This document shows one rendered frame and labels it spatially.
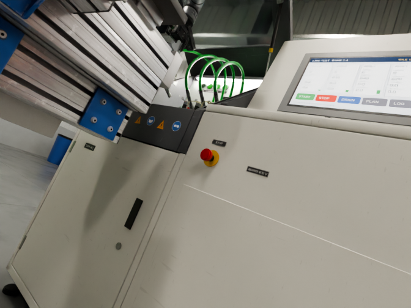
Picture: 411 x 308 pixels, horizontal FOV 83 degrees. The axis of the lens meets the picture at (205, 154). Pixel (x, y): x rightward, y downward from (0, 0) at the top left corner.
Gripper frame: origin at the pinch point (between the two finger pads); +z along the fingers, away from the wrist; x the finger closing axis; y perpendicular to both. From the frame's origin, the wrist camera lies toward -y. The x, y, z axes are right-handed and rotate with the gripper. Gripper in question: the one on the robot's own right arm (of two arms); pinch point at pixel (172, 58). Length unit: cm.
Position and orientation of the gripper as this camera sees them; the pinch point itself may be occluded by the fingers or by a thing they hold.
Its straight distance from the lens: 119.7
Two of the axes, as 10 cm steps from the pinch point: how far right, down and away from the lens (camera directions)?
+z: -3.7, 9.1, -1.7
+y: -4.9, -3.5, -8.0
